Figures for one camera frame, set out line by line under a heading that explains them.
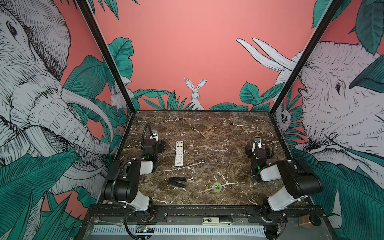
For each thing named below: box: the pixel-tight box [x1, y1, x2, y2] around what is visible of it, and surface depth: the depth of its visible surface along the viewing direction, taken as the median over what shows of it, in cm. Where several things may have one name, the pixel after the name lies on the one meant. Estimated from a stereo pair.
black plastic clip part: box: [168, 176, 187, 188], surface depth 85 cm
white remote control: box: [175, 141, 184, 167], surface depth 97 cm
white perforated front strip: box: [89, 227, 266, 237], surface depth 71 cm
